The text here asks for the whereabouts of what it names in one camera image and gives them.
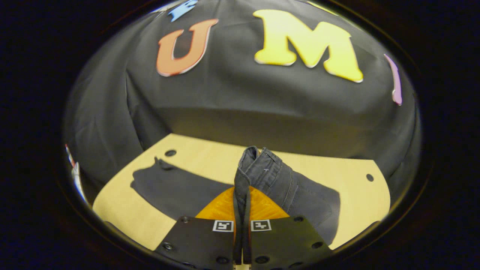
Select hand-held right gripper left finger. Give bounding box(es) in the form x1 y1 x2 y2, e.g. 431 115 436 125
154 186 243 270

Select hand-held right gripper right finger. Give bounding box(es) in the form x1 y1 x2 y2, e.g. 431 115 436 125
242 186 333 270

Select black backdrop cloth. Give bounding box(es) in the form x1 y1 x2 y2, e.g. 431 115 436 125
64 0 421 195

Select dark grey jeans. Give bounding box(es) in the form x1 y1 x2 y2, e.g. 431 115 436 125
130 145 341 246

